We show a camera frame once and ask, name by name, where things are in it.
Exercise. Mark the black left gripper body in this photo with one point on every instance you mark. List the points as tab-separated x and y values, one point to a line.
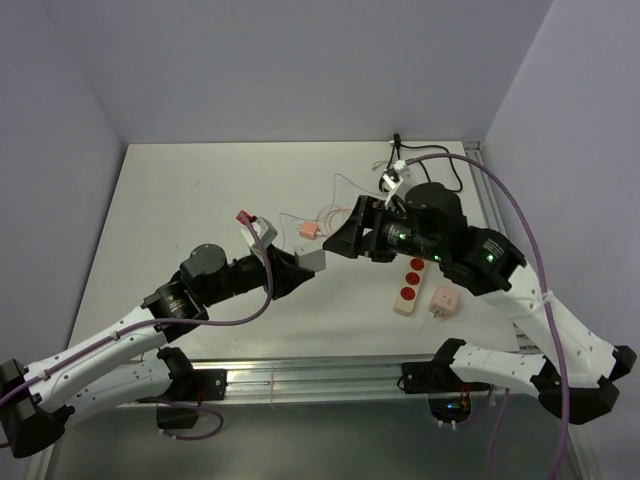
247	273

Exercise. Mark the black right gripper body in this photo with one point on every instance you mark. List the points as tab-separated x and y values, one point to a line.
386	224

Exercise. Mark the white charger plug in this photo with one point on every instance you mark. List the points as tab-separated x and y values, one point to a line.
311	257

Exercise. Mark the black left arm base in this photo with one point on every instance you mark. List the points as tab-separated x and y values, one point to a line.
187	401

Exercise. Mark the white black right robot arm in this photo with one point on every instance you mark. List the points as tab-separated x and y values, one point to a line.
572	361

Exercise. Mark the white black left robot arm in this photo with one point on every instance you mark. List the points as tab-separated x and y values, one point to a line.
134	358

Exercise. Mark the beige red power strip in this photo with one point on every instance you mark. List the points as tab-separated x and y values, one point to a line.
412	279

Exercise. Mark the pink cube socket adapter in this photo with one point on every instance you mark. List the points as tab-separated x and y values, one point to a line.
444	302

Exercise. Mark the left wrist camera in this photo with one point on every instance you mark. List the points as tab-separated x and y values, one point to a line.
258	233

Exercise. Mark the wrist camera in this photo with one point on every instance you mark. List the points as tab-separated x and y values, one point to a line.
258	233
396	182

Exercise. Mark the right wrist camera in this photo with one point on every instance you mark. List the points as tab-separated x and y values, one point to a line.
396	182

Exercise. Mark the aluminium front rail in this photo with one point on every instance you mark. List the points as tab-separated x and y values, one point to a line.
305	380

